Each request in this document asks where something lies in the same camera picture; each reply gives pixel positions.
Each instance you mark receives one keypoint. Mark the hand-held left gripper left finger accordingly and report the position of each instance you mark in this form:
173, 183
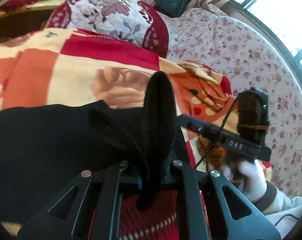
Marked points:
108, 205

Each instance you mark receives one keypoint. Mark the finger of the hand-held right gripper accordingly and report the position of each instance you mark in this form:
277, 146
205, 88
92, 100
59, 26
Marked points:
193, 125

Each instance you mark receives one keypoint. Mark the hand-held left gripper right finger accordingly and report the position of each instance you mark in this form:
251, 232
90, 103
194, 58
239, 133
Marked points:
191, 205

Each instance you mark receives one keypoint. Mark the black pants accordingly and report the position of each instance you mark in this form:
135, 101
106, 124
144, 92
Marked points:
40, 142

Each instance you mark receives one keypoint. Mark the person's right forearm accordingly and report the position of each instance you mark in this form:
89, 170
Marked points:
283, 207

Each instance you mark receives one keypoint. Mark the person's right hand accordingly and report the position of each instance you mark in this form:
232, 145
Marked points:
251, 180

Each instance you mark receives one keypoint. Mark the floral print sofa cover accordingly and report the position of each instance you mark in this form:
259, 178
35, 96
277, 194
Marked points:
241, 62

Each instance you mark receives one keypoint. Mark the window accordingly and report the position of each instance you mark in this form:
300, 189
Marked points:
278, 10

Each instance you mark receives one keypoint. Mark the red orange cream checkered blanket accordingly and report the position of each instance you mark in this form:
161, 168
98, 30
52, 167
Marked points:
90, 65

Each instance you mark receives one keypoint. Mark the teal shopping bag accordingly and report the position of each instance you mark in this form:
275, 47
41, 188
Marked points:
172, 1

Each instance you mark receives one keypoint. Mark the red white floral cushion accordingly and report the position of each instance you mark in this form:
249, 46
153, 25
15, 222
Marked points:
108, 10

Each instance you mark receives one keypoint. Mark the wooden desk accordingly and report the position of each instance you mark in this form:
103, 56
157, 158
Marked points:
15, 25

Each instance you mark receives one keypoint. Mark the dark red cloth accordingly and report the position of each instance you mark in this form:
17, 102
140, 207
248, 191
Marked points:
18, 2

